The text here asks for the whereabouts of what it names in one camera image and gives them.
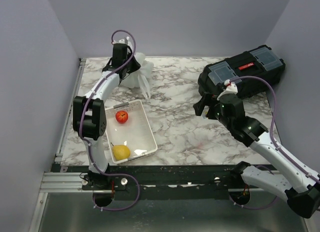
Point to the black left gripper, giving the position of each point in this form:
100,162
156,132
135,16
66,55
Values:
135,67

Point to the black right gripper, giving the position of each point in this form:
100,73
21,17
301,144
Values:
208,98

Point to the white plastic bag lemon print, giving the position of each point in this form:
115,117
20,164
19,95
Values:
140,78

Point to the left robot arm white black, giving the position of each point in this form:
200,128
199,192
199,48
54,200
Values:
89,117

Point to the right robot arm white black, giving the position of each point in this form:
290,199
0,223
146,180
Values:
297,184

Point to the red fake apple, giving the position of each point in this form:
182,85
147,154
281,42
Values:
121,116

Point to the yellow fake pear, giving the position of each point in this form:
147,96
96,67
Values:
120,152

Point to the hex key set yellow holder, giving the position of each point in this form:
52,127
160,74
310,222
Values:
204,113

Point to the white perforated plastic tray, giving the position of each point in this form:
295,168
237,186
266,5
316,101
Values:
136,133

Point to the black toolbox clear lids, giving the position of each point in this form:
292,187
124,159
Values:
260,62

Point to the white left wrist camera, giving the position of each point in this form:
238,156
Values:
125,40

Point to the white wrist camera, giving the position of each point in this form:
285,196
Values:
229,88
125,40

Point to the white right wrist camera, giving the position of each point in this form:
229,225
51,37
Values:
229,88

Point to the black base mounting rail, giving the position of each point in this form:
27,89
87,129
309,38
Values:
153,182

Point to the aluminium extrusion frame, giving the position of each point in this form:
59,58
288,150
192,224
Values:
42,196

